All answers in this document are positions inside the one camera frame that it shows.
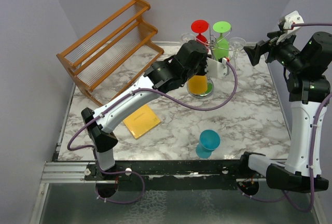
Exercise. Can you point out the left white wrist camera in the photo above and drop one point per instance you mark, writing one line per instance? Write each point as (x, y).
(217, 69)

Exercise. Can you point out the chrome wine glass rack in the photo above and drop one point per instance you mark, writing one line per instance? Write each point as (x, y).
(210, 43)

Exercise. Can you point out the orange plastic wine glass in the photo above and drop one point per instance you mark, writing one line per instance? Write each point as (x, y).
(197, 84)

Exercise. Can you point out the green plastic wine glass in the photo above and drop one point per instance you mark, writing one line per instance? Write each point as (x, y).
(221, 45)

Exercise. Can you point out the red plastic wine glass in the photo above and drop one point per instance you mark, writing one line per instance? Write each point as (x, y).
(199, 27)

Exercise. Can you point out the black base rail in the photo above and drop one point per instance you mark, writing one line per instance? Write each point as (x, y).
(171, 175)

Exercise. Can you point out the clear champagne flute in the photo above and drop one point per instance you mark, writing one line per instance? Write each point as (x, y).
(236, 45)
(186, 37)

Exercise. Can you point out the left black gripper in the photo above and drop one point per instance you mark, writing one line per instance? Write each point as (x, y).
(203, 62)

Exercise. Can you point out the yellow book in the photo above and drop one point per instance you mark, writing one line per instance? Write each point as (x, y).
(141, 121)

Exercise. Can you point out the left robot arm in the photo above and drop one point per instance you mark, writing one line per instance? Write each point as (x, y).
(161, 77)

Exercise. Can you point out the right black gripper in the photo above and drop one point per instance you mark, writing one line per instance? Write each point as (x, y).
(254, 51)

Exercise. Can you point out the wooden shelf rack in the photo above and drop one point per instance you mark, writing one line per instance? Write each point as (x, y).
(112, 56)

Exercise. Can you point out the blue plastic wine glass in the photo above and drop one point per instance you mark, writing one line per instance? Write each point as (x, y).
(209, 141)

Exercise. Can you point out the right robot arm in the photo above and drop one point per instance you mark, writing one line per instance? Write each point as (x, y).
(308, 90)

